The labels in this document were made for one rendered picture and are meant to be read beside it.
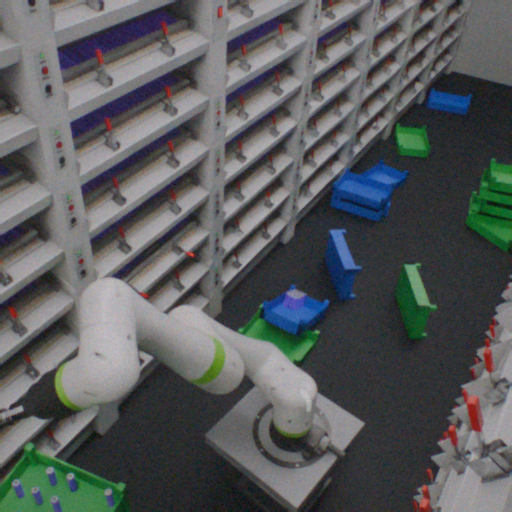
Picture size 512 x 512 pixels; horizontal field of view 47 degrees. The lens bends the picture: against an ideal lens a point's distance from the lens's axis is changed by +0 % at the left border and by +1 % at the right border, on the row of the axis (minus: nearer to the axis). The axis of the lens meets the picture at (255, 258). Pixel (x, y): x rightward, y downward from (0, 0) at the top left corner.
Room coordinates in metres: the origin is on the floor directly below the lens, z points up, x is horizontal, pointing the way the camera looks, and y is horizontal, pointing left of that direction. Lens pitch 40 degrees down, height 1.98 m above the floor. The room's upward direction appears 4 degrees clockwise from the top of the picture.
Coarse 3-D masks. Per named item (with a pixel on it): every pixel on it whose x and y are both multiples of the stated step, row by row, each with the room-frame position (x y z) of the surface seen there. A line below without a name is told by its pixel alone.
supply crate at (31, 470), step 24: (24, 456) 0.83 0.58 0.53; (48, 456) 0.83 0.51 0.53; (24, 480) 0.79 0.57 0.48; (48, 480) 0.79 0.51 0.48; (96, 480) 0.78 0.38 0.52; (0, 504) 0.72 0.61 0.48; (24, 504) 0.73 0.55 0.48; (48, 504) 0.73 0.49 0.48; (72, 504) 0.73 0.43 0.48; (96, 504) 0.74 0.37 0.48; (120, 504) 0.72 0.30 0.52
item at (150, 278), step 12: (192, 216) 1.87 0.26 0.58; (204, 228) 1.86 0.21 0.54; (168, 240) 1.74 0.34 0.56; (180, 240) 1.76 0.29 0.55; (192, 240) 1.78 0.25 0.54; (204, 240) 1.84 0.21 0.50; (168, 252) 1.69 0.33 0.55; (168, 264) 1.63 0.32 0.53; (144, 276) 1.55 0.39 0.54; (156, 276) 1.57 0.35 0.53; (144, 288) 1.50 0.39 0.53
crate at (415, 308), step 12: (408, 264) 2.12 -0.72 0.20; (408, 276) 2.04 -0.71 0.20; (396, 288) 2.13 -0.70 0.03; (408, 288) 2.00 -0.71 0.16; (420, 288) 1.96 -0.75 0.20; (408, 300) 1.96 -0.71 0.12; (420, 300) 1.88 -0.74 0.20; (408, 312) 1.92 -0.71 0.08; (420, 312) 1.84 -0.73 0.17; (408, 324) 1.88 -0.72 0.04; (420, 324) 1.84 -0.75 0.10; (408, 336) 1.84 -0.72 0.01; (420, 336) 1.84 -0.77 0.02
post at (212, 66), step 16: (192, 0) 1.88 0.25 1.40; (208, 0) 1.85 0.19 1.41; (208, 16) 1.85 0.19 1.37; (208, 48) 1.85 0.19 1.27; (224, 48) 1.92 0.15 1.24; (192, 64) 1.88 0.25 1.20; (208, 64) 1.85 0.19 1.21; (224, 64) 1.92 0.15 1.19; (208, 80) 1.85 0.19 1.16; (224, 80) 1.92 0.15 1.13; (224, 96) 1.93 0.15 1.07; (208, 112) 1.85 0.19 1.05; (224, 112) 1.93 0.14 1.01; (208, 128) 1.85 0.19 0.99; (224, 128) 1.93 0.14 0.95; (224, 144) 1.93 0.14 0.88; (208, 160) 1.85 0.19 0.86; (224, 160) 1.93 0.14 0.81; (208, 176) 1.85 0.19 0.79; (208, 208) 1.85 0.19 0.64; (208, 240) 1.85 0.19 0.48; (208, 256) 1.85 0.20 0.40; (208, 272) 1.85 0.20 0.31; (208, 288) 1.85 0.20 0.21; (208, 304) 1.85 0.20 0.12
